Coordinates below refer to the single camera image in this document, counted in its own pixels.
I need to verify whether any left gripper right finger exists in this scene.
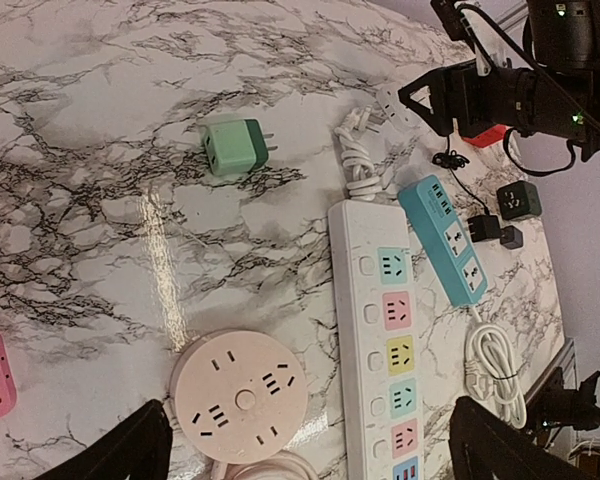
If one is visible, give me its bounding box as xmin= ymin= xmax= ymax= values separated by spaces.
xmin=449 ymin=396 xmax=592 ymax=480

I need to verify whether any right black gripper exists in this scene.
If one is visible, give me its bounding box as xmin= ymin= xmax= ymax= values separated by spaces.
xmin=398 ymin=62 xmax=600 ymax=160

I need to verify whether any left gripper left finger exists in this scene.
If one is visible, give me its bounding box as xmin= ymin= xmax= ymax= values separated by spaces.
xmin=36 ymin=400 xmax=173 ymax=480

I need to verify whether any white small plug adapter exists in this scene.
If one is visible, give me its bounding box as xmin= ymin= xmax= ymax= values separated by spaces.
xmin=376 ymin=84 xmax=419 ymax=133

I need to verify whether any red cube socket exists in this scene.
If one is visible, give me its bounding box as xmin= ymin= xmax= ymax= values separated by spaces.
xmin=462 ymin=125 xmax=507 ymax=148

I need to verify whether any teal power strip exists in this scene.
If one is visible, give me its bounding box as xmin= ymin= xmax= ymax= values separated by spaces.
xmin=398 ymin=175 xmax=488 ymax=307

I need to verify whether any beige round power strip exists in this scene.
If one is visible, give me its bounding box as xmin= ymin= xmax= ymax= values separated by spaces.
xmin=169 ymin=330 xmax=309 ymax=465

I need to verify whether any dark green cube adapter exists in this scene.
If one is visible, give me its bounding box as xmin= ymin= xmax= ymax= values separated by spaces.
xmin=496 ymin=180 xmax=542 ymax=220

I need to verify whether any black power adapter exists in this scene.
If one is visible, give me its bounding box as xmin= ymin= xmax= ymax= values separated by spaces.
xmin=467 ymin=214 xmax=501 ymax=243

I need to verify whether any small black usb charger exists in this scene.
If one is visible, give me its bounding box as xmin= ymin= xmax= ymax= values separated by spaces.
xmin=500 ymin=225 xmax=524 ymax=250

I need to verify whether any white long power strip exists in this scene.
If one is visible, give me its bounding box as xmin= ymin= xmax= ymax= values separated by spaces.
xmin=328 ymin=200 xmax=424 ymax=479

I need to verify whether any light green plug adapter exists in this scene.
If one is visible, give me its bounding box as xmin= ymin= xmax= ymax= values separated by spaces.
xmin=202 ymin=119 xmax=277 ymax=177

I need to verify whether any black adapter cable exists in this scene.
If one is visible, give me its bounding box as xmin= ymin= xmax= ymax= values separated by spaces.
xmin=431 ymin=134 xmax=494 ymax=217

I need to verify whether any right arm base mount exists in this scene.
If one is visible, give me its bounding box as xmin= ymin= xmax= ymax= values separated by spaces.
xmin=522 ymin=370 xmax=600 ymax=438

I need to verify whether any white teal strip cord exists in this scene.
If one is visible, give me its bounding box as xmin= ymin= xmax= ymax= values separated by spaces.
xmin=464 ymin=304 xmax=529 ymax=429

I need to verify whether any white strip cord and plug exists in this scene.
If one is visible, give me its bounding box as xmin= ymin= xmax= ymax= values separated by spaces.
xmin=333 ymin=107 xmax=384 ymax=202

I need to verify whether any aluminium front rail frame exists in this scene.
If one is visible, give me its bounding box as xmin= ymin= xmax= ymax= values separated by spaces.
xmin=525 ymin=337 xmax=577 ymax=406

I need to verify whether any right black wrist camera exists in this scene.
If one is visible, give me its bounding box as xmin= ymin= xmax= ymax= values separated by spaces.
xmin=429 ymin=0 xmax=600 ymax=76

